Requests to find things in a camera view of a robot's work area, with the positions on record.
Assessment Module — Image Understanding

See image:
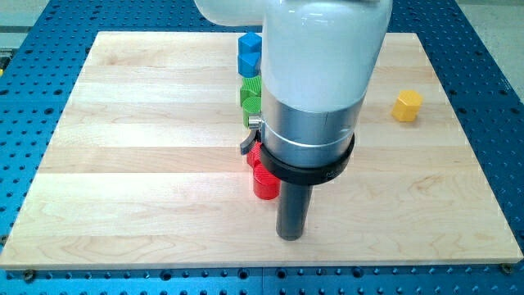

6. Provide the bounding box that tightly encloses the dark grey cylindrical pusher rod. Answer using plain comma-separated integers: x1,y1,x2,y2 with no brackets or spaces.
276,182,313,241

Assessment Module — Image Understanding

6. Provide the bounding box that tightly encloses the black flange ring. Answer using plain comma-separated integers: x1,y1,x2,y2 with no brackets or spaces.
260,134,355,186

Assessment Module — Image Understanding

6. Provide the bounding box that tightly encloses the green cylinder block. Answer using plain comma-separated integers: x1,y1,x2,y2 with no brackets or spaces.
242,97,261,128

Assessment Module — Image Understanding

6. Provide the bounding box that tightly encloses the blue cube block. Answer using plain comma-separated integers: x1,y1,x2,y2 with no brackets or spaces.
237,32,262,54

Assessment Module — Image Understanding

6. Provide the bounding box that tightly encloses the red cylinder block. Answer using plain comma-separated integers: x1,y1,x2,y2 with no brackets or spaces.
253,163,280,200

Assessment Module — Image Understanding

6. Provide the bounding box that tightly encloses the light wooden board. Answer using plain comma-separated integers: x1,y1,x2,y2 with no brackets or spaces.
1,32,522,270

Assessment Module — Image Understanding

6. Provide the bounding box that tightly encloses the green star block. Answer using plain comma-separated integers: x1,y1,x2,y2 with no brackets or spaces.
239,75,261,106

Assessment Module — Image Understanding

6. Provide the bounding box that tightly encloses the yellow hexagon block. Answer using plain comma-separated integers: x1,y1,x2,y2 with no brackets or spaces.
391,90,423,122

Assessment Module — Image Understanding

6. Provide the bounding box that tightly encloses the red star block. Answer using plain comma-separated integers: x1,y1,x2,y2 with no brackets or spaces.
246,142,261,169

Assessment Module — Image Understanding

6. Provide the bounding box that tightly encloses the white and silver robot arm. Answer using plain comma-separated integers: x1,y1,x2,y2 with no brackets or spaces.
196,0,393,240

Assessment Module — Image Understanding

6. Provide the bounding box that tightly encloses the blue pentagon block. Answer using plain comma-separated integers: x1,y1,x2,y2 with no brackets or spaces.
237,52,261,78

